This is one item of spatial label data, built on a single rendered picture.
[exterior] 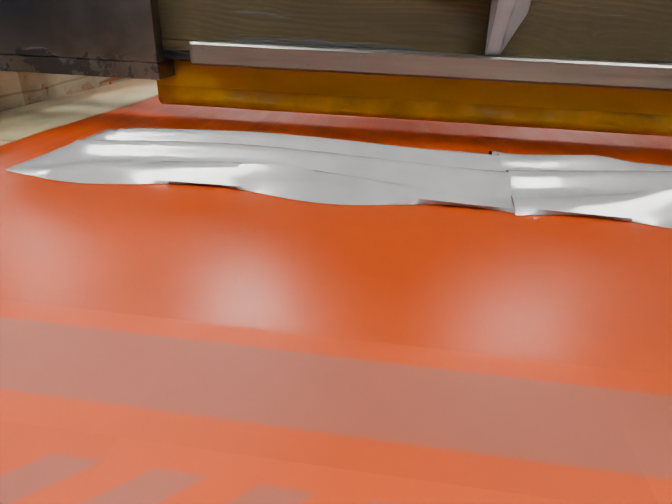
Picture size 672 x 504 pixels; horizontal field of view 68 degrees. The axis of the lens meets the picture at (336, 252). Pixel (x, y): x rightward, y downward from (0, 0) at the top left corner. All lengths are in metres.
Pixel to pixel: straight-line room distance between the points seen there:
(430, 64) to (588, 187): 0.09
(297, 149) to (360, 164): 0.03
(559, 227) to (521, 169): 0.05
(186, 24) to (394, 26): 0.10
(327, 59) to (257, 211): 0.11
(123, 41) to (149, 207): 0.13
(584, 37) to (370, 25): 0.10
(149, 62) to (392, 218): 0.16
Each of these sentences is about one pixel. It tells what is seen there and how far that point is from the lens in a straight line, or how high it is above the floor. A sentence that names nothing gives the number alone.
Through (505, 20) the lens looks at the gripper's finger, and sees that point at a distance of 0.24.
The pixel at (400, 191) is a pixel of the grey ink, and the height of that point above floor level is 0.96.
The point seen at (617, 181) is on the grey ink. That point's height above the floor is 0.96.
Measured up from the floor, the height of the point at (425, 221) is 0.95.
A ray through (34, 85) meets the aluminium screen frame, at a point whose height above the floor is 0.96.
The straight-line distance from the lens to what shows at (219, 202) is 0.16.
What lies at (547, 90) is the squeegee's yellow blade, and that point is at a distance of 0.28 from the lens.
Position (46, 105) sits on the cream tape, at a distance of 0.34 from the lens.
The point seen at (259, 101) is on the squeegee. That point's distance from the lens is 0.28.
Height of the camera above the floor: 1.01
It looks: 26 degrees down
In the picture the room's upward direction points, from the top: 2 degrees clockwise
